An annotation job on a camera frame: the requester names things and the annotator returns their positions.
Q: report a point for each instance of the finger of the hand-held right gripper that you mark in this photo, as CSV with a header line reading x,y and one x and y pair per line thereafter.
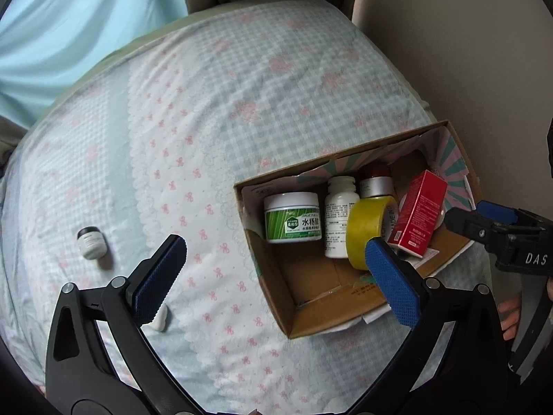
x,y
468,227
497,212

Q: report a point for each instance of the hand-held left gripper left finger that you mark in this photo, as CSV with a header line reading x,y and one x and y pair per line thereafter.
x,y
162,276

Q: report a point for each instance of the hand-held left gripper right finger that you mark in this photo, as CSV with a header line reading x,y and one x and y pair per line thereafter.
x,y
391,285

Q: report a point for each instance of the white earbuds case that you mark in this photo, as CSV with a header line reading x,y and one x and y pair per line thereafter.
x,y
160,320

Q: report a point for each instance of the red carton box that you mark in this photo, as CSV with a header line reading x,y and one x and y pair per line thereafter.
x,y
417,212

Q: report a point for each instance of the yellow tape roll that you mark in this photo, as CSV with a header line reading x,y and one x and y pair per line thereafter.
x,y
360,233

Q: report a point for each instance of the small white jar black lid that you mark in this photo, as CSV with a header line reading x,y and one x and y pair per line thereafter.
x,y
91,244

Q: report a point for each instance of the patterned cardboard box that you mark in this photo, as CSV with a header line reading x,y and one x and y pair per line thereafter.
x,y
311,281

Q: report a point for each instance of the white bottle with green label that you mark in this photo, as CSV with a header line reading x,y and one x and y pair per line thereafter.
x,y
339,216

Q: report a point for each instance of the silver jar with red lid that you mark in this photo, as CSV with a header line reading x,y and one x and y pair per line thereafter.
x,y
376,186

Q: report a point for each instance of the white jar with green label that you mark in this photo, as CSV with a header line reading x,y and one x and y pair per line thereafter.
x,y
291,220

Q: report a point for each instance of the person's right hand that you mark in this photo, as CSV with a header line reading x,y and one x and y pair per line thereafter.
x,y
512,311

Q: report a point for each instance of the checked bed sheet pink bows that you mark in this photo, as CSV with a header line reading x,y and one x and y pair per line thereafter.
x,y
216,116

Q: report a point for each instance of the light blue hanging cloth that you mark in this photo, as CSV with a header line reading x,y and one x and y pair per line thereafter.
x,y
77,21

